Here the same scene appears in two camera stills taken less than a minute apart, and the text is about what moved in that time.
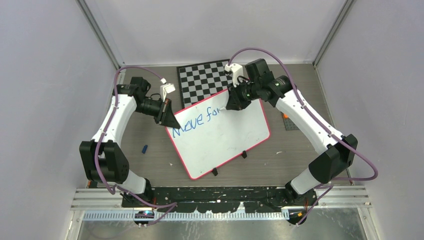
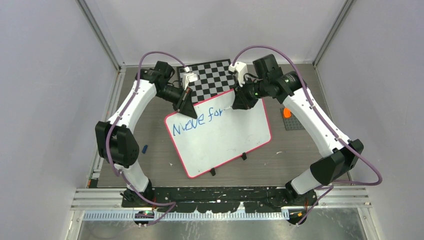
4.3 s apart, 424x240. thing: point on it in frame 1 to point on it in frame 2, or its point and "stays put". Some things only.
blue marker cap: [144, 149] stays put
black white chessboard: [199, 81] stays put
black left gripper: [166, 117] to [185, 105]
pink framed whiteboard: [210, 134] stays put
